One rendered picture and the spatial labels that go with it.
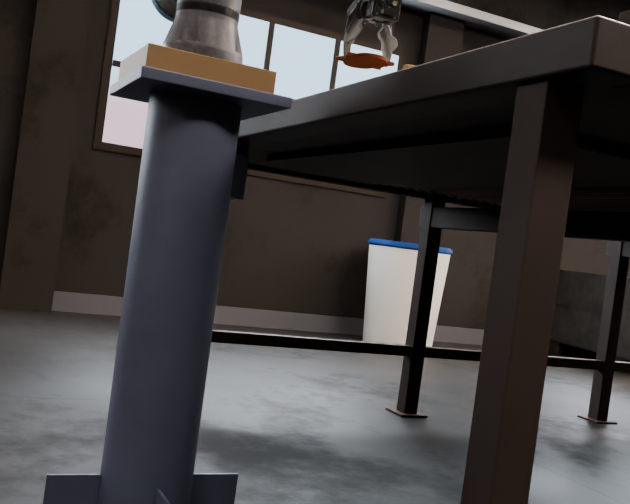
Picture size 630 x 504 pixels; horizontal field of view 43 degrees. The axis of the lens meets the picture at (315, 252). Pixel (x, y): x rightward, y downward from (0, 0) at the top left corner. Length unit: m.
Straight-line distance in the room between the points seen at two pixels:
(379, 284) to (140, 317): 3.90
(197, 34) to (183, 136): 0.18
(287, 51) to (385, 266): 1.59
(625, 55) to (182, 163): 0.76
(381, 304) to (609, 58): 4.36
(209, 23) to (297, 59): 4.08
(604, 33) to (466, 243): 5.29
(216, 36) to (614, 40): 0.74
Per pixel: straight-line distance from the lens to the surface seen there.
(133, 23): 5.23
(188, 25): 1.48
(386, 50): 1.91
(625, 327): 5.97
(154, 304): 1.42
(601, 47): 0.97
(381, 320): 5.25
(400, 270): 5.18
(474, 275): 6.28
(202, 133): 1.42
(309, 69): 5.57
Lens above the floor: 0.62
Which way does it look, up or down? 1 degrees down
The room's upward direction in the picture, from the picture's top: 8 degrees clockwise
